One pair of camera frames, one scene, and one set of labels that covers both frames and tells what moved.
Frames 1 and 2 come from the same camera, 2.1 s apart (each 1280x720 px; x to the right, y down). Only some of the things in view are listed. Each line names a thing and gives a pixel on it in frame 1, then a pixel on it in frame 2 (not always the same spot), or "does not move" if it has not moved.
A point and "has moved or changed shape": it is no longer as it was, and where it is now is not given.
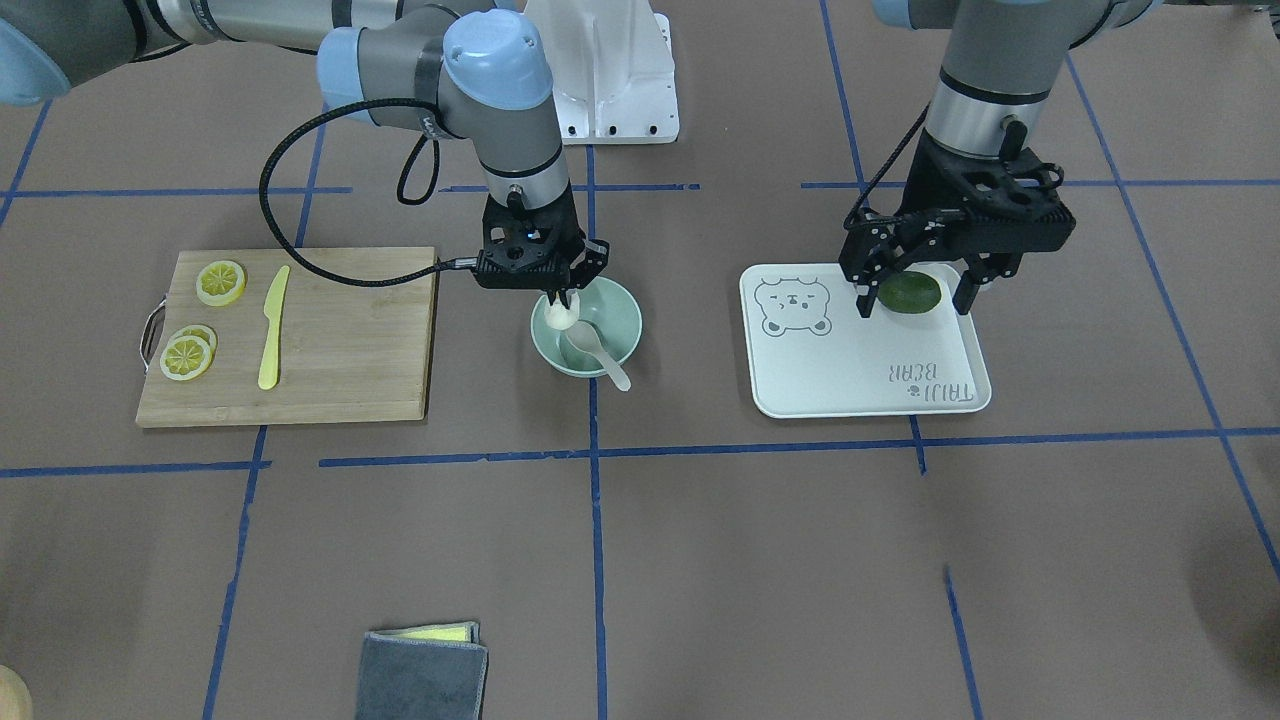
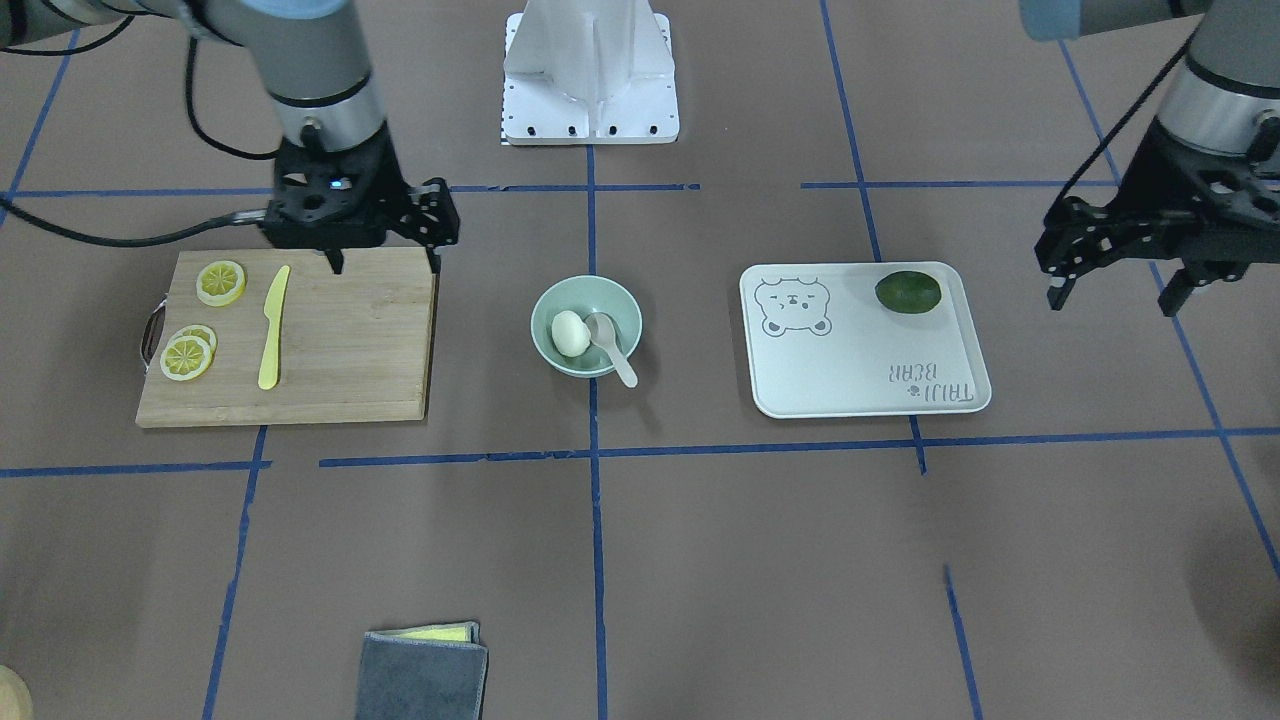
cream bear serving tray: (810, 353) does not move
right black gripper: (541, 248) → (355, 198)
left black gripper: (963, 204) → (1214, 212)
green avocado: (908, 292) does not move
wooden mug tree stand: (16, 701) does not move
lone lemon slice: (219, 283) does not move
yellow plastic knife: (268, 373) does not move
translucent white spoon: (587, 337) has moved or changed shape
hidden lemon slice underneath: (200, 331) does not move
